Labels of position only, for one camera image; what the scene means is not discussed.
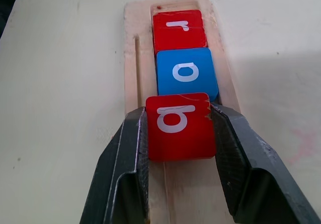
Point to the blue letter o block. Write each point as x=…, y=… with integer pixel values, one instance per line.
x=185, y=72

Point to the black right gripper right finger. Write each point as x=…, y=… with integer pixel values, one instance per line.
x=253, y=163

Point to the wooden letter tray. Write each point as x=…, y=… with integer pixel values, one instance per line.
x=175, y=83

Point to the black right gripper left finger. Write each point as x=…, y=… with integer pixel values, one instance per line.
x=118, y=173

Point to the red letter r block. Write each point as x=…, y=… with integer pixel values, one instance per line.
x=178, y=30

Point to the red letter b block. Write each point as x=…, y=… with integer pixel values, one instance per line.
x=179, y=128

